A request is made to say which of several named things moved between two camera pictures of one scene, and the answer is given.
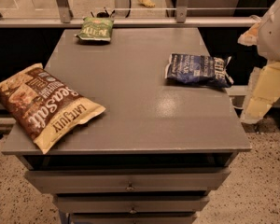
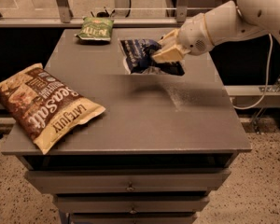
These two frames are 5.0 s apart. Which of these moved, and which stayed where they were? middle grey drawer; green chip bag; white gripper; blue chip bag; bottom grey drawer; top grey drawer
Moved: white gripper; blue chip bag
Stayed: top grey drawer; middle grey drawer; green chip bag; bottom grey drawer
